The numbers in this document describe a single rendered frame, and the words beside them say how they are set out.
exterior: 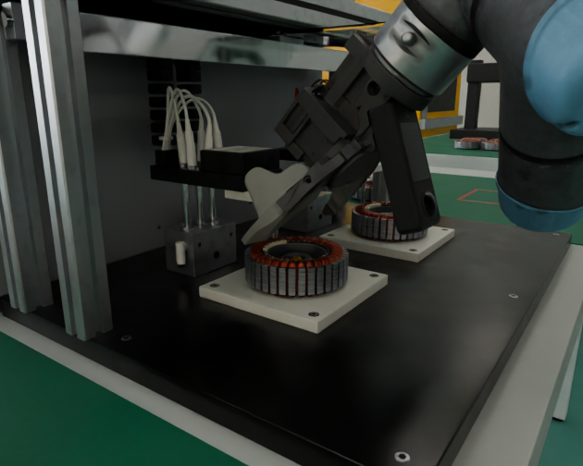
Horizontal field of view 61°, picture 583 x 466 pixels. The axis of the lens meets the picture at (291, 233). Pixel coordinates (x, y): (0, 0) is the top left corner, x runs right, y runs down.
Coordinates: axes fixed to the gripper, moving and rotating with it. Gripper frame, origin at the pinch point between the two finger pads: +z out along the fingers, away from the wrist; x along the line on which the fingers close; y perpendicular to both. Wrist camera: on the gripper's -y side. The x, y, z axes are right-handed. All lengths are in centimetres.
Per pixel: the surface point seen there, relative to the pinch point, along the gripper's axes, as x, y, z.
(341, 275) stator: -0.1, -7.1, -1.5
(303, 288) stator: 4.2, -6.0, 0.0
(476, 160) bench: -157, 10, 22
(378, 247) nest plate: -16.7, -5.6, 2.3
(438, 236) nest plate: -26.3, -9.1, -1.0
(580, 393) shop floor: -135, -75, 46
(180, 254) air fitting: 4.8, 6.9, 10.9
